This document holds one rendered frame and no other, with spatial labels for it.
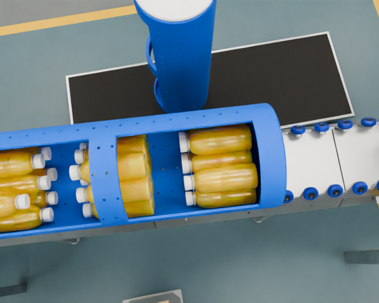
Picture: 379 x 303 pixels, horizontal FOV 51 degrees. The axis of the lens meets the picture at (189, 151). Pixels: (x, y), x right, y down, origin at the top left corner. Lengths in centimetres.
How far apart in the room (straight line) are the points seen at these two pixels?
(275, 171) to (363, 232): 141
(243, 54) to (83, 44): 97
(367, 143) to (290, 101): 91
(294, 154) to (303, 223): 97
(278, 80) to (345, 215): 81
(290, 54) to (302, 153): 112
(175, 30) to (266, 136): 56
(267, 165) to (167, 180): 37
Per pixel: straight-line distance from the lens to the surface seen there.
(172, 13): 135
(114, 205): 99
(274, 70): 229
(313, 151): 133
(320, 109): 226
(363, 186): 130
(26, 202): 114
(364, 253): 205
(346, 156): 136
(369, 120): 137
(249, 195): 110
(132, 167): 101
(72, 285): 224
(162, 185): 122
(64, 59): 256
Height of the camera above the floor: 215
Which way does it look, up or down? 75 degrees down
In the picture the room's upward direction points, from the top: 1 degrees counter-clockwise
